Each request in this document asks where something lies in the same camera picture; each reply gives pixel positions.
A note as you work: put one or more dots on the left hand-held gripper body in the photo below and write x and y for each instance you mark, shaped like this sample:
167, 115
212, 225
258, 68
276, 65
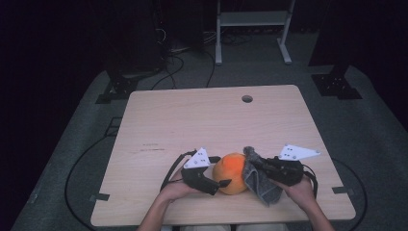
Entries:
197, 176

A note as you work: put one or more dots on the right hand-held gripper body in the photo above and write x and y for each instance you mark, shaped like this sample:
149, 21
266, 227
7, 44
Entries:
285, 170

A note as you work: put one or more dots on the orange ball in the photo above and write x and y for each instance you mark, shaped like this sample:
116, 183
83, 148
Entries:
229, 174

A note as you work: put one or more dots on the grey fluffy cloth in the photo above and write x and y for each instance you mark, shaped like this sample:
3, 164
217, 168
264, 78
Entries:
261, 189

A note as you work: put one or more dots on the person's left hand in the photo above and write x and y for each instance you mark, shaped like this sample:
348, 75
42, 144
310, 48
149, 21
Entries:
176, 189

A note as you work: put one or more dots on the dark floor tape piece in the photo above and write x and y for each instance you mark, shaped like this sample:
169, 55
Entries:
343, 190
99, 197

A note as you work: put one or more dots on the grey round table grommet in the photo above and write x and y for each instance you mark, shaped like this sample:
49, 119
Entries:
247, 98

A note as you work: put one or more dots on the black stand base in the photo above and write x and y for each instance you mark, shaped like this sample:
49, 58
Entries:
123, 86
335, 83

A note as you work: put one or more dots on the white metal stand frame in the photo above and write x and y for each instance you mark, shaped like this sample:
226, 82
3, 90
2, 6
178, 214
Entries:
253, 18

